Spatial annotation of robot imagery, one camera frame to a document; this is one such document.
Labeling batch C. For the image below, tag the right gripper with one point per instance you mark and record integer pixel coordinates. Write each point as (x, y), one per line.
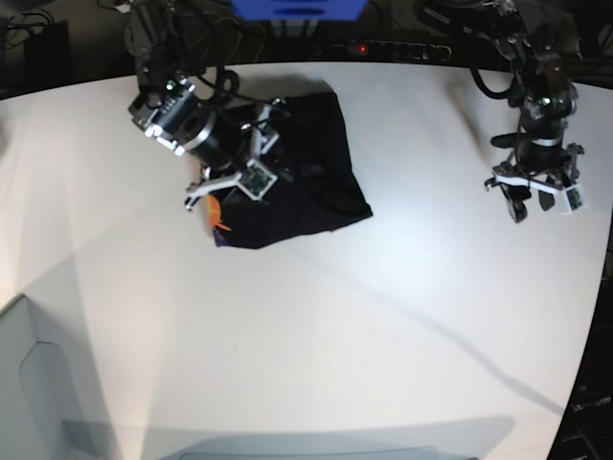
(223, 149)

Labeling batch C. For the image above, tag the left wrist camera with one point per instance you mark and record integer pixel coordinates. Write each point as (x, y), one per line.
(572, 198)

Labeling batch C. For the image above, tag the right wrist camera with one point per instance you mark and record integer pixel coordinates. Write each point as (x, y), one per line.
(256, 180)

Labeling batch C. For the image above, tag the black power strip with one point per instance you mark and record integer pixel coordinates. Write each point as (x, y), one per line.
(390, 51)

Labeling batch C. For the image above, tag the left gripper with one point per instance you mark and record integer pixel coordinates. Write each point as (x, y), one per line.
(537, 162)

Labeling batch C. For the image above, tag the blue plastic box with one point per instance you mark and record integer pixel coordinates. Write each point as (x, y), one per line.
(335, 10)

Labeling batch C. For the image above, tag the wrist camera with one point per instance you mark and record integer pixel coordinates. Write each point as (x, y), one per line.
(572, 198)
(256, 180)

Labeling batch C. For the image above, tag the black T-shirt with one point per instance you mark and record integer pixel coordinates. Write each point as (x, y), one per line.
(316, 190)

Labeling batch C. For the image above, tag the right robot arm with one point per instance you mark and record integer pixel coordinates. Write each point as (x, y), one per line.
(182, 111)

